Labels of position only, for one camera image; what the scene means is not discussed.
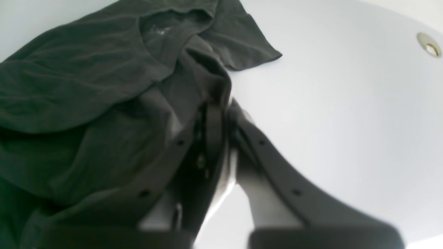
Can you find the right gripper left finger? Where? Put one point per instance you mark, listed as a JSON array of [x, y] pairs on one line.
[[164, 206]]

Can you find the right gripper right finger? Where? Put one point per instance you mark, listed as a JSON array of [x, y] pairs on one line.
[[289, 211]]

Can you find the left table grommet hole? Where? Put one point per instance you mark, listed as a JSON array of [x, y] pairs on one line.
[[429, 44]]

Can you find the dark grey T-shirt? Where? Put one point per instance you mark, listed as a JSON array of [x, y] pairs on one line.
[[87, 105]]

